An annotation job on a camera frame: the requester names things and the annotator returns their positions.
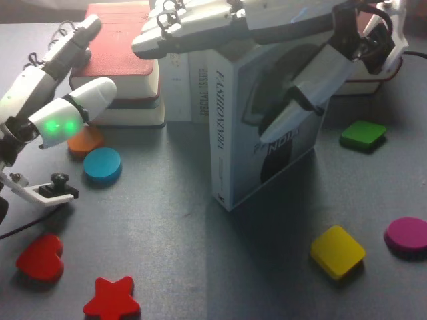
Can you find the green rounded square block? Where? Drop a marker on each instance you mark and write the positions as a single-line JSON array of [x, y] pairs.
[[363, 133]]

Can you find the blue disc block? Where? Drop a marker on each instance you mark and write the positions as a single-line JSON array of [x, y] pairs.
[[101, 165]]

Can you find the magenta disc block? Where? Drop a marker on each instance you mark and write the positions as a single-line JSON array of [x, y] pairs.
[[407, 235]]

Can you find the special issue white book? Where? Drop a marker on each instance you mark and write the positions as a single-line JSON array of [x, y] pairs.
[[201, 96]]

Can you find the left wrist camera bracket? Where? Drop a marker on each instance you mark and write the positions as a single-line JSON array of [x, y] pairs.
[[400, 36]]

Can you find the red star block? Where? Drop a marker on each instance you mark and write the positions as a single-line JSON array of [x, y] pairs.
[[111, 300]]

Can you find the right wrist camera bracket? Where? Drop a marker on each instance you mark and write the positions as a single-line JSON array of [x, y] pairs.
[[33, 195]]

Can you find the red heart block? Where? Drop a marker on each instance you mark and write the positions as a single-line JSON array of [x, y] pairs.
[[39, 258]]

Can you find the grey table cloth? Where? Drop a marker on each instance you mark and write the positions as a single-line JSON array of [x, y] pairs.
[[166, 250]]

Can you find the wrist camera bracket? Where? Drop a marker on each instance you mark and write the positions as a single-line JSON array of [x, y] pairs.
[[400, 36], [33, 195]]

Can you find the thick book maroon cover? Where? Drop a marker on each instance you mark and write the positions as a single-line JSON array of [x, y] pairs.
[[133, 116]]

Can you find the orange hexagon block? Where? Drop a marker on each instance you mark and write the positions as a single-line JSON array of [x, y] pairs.
[[86, 143]]

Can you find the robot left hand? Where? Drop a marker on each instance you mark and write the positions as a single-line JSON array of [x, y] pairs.
[[283, 20]]

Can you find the Fashion India white book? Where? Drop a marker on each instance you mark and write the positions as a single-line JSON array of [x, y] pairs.
[[223, 133]]

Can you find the yellow rounded square block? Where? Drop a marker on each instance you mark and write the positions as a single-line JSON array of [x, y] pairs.
[[337, 250]]

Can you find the plain white spine book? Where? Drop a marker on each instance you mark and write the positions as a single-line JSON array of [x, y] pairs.
[[177, 93]]

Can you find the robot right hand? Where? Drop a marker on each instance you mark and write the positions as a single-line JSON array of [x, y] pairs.
[[66, 113]]

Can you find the red book embossed emblem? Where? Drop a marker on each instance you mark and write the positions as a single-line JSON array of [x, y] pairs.
[[123, 50]]

